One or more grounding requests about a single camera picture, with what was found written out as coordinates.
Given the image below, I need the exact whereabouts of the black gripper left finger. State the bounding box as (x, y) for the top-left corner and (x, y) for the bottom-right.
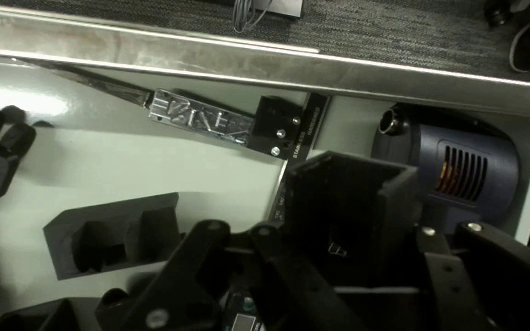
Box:
(95, 218), (371, 331)

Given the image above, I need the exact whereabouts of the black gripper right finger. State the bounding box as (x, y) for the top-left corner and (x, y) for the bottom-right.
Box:
(415, 218), (530, 331)

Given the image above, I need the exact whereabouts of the long black plastic block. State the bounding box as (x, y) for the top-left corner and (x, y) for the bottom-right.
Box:
(0, 284), (150, 331)

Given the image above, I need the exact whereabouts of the black plastic bracket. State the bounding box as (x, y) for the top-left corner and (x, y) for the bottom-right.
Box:
(285, 148), (426, 288)

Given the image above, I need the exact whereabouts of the black steel tool drawer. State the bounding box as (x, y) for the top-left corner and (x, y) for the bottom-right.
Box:
(0, 1), (530, 331)

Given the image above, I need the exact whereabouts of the dark grey cutout block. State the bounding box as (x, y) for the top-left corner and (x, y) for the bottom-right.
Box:
(42, 191), (183, 281)

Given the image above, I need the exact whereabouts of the dark blue rotary tool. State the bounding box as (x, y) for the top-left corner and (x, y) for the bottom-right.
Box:
(371, 101), (522, 237)

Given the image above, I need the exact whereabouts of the black round foot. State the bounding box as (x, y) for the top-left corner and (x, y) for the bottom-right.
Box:
(483, 0), (518, 27)

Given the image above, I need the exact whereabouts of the white flat piece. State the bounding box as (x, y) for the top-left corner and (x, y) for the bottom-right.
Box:
(272, 0), (307, 18)

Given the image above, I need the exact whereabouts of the grey cable bundle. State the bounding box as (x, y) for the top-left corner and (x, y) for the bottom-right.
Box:
(229, 0), (275, 33)

